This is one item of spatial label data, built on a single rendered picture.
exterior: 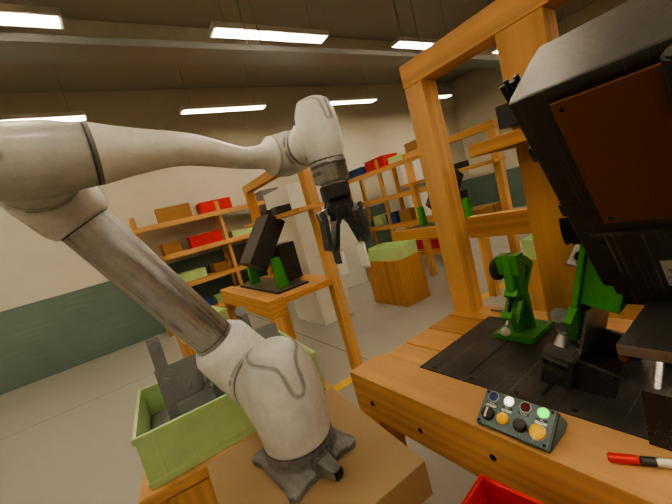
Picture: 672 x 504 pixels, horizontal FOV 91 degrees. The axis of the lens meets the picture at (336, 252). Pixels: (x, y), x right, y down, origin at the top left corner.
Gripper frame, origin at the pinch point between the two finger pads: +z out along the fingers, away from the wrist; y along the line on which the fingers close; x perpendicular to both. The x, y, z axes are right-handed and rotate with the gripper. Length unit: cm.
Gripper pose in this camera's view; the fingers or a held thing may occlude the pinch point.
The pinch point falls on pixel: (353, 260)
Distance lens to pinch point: 86.0
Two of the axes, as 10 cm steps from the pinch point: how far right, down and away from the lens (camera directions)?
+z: 2.6, 9.6, 1.2
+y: -7.8, 2.8, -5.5
